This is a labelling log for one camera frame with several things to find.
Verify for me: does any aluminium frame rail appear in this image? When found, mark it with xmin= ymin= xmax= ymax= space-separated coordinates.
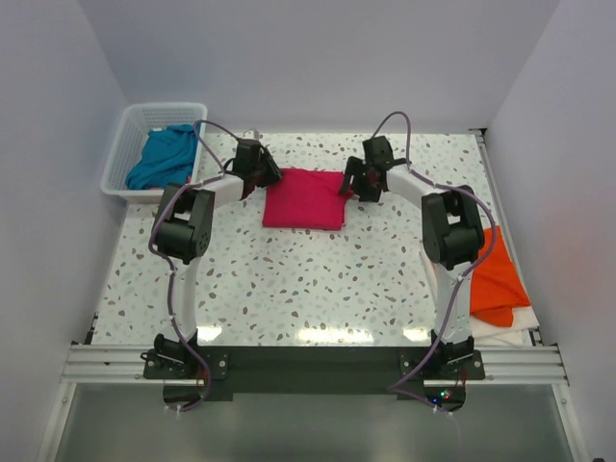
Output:
xmin=61 ymin=345 xmax=569 ymax=385

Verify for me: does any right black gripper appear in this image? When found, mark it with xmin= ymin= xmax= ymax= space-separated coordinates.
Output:
xmin=338 ymin=156 xmax=381 ymax=203

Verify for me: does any folded orange t shirt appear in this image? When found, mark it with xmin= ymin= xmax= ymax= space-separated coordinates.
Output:
xmin=470 ymin=226 xmax=531 ymax=328

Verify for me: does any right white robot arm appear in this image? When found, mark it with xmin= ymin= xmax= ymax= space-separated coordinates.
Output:
xmin=339 ymin=136 xmax=485 ymax=378

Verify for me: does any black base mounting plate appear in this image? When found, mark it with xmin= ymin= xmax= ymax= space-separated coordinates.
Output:
xmin=141 ymin=342 xmax=486 ymax=404

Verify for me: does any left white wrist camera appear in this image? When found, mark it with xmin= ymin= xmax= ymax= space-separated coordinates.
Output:
xmin=242 ymin=128 xmax=261 ymax=141

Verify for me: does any magenta t shirt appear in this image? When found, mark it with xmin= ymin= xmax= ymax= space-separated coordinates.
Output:
xmin=262 ymin=168 xmax=350 ymax=231

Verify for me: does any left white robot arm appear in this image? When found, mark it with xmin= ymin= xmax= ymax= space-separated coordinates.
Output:
xmin=148 ymin=139 xmax=283 ymax=377

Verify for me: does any blue t shirt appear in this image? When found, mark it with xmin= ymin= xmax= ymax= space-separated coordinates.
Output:
xmin=125 ymin=124 xmax=197 ymax=191

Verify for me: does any white cloth under stack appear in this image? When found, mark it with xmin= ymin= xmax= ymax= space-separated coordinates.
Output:
xmin=418 ymin=246 xmax=539 ymax=347

